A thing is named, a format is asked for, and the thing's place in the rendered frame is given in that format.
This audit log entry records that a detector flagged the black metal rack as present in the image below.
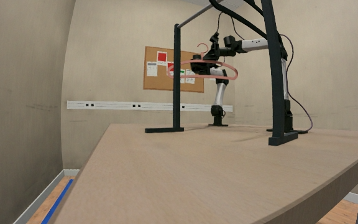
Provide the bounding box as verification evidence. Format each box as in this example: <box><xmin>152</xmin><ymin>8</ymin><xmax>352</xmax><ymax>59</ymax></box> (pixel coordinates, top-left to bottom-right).
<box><xmin>145</xmin><ymin>0</ymin><xmax>298</xmax><ymax>146</ymax></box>

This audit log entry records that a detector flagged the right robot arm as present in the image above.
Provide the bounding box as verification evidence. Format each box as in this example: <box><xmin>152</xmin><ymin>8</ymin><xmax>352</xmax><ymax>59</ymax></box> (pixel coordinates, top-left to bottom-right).
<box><xmin>193</xmin><ymin>54</ymin><xmax>229</xmax><ymax>126</ymax></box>

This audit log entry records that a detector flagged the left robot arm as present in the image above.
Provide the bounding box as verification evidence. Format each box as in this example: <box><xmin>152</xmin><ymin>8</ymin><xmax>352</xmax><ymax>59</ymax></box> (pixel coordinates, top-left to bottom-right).
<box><xmin>209</xmin><ymin>32</ymin><xmax>308</xmax><ymax>134</ymax></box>

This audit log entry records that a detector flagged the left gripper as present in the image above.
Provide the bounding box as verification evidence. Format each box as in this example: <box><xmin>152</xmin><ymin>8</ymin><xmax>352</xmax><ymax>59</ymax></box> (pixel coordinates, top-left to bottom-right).
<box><xmin>203</xmin><ymin>42</ymin><xmax>228</xmax><ymax>61</ymax></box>

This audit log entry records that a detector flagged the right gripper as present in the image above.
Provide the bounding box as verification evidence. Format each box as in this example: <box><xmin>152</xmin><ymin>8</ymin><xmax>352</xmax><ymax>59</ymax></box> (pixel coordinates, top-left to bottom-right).
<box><xmin>190</xmin><ymin>58</ymin><xmax>208</xmax><ymax>72</ymax></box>

